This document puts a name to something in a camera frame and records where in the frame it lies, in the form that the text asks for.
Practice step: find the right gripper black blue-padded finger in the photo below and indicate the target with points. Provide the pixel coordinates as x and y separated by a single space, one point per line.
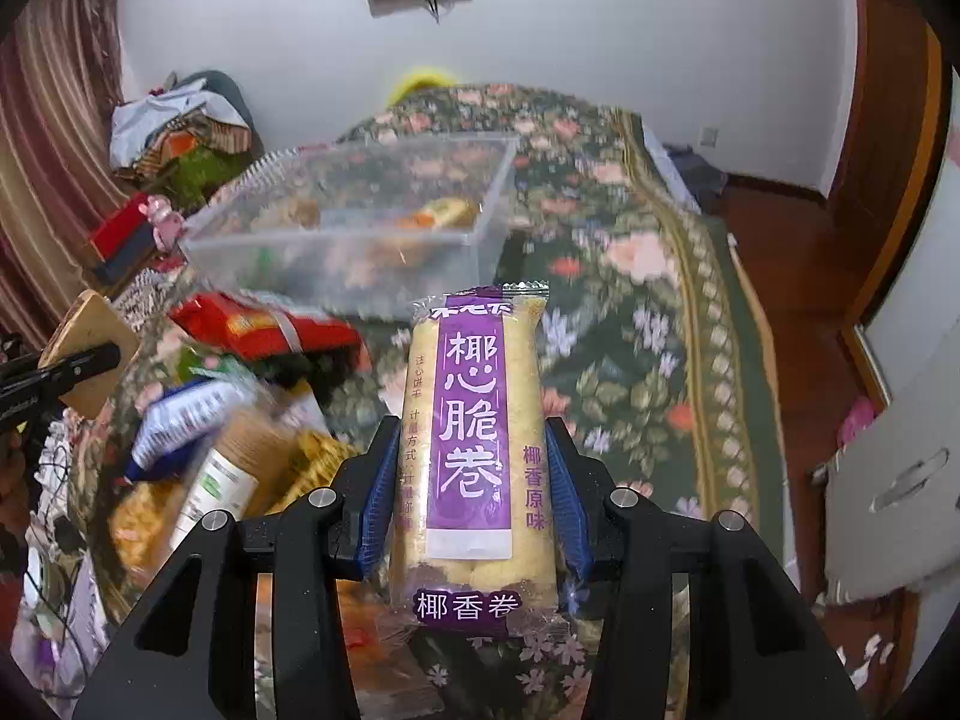
186 650
756 650

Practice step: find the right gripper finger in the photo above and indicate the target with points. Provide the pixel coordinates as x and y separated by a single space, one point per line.
29 388

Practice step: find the blue white snack packet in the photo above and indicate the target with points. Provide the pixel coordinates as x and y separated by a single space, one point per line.
175 426

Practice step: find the brown cracker sleeve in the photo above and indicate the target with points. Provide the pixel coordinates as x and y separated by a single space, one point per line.
241 473

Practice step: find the purple coconut roll packet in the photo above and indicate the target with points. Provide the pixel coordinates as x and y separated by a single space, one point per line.
473 547

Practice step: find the orange cracker packet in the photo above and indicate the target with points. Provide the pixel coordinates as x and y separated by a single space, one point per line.
444 213

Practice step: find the yellow white noodle snack bag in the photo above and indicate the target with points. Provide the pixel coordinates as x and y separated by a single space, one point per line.
314 462

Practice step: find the green edged biscuit packet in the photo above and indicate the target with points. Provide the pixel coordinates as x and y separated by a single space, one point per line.
95 345

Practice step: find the orange peanut brittle packet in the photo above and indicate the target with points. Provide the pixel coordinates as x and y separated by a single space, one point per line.
141 521

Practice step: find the red box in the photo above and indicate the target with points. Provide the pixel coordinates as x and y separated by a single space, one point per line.
128 225

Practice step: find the white suitcase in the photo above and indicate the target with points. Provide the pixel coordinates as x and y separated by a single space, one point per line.
890 494

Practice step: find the pink plush toy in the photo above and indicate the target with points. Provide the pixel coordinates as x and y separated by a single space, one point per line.
167 223

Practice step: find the red snack bag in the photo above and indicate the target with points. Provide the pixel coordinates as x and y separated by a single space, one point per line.
253 332

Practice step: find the floral green bed quilt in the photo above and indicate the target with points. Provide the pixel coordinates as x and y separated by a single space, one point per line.
653 350

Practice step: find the pile of clothes and bags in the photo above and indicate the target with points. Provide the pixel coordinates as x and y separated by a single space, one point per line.
184 142

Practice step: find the striped red gold curtain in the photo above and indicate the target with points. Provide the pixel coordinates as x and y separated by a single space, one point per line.
61 78

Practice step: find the clear plastic storage box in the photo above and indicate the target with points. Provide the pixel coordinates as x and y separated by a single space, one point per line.
314 228

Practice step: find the grey backpack on floor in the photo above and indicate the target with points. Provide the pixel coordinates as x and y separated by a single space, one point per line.
696 184

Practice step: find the yellow foam tube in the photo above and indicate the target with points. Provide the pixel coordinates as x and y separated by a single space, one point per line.
420 79

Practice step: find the wooden door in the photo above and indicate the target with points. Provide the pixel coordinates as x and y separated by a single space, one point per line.
892 145

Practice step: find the white wall socket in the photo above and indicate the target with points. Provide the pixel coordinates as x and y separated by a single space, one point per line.
709 137

